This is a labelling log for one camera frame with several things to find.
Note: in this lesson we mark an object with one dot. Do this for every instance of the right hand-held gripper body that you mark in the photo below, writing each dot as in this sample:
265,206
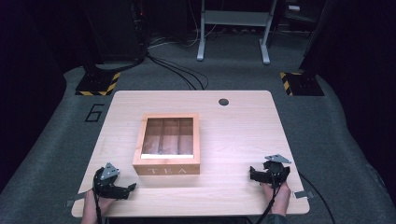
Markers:
277,172

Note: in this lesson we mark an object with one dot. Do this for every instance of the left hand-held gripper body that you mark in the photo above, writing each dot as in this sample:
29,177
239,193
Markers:
104,185

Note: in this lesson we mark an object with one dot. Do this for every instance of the wooden tea box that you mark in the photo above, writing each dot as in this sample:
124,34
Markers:
168,169

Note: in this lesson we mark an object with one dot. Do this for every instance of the person's left hand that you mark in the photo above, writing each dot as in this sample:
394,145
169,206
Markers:
106,203

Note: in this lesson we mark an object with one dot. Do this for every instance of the person's right hand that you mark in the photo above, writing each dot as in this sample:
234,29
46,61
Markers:
283,199

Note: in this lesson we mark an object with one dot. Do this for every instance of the black table grommet hole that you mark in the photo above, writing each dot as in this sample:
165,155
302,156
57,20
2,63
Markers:
223,101

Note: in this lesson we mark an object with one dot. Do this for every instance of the black yellow striped stand base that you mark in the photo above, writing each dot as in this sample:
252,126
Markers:
98,84
303,84

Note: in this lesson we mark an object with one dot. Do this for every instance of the black equipment cabinet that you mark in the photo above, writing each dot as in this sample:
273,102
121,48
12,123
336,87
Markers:
118,28

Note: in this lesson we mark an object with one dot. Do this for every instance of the grey metal table bracket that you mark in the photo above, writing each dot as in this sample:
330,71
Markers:
303,194
75,199

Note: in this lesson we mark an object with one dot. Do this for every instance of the white desk frame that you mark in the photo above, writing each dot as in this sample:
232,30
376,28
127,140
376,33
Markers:
236,18

